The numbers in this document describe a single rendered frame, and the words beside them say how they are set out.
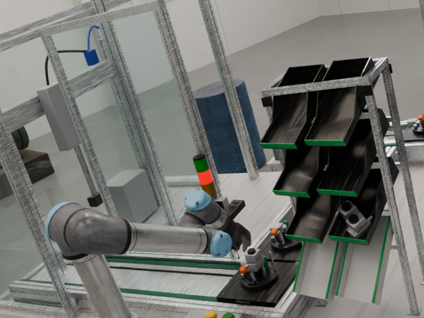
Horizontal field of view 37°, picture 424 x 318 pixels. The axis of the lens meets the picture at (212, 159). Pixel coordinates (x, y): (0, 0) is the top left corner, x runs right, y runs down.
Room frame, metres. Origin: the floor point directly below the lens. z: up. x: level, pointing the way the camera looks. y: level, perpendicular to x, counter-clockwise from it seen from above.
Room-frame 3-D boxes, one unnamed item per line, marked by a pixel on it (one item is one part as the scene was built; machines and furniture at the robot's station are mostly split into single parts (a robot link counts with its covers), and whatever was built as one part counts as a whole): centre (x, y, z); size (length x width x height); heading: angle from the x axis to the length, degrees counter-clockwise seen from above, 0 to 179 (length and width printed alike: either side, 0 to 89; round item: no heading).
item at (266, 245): (2.18, -0.19, 1.01); 0.24 x 0.24 x 0.13; 53
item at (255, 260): (1.99, -0.04, 1.06); 0.08 x 0.04 x 0.07; 143
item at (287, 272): (1.98, -0.04, 0.96); 0.24 x 0.24 x 0.02; 53
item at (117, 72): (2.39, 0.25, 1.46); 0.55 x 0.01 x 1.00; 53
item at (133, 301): (2.02, 0.27, 0.91); 0.89 x 0.06 x 0.11; 53
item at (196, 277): (2.18, 0.19, 0.91); 0.84 x 0.28 x 0.10; 53
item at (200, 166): (2.19, 0.04, 1.38); 0.05 x 0.05 x 0.05
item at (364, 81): (1.86, -0.40, 1.26); 0.36 x 0.21 x 0.80; 53
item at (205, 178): (2.19, 0.04, 1.33); 0.05 x 0.05 x 0.05
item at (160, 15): (2.21, 0.02, 1.46); 0.03 x 0.03 x 1.00; 53
